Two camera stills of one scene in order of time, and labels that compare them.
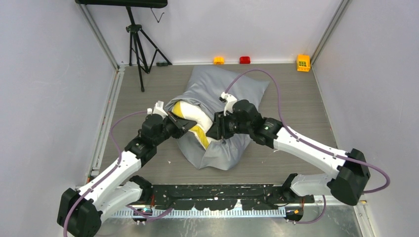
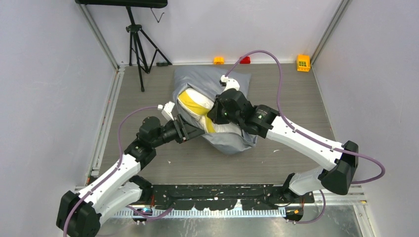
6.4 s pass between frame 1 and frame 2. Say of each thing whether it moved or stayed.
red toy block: stayed
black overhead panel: stayed
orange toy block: stayed
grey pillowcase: moved
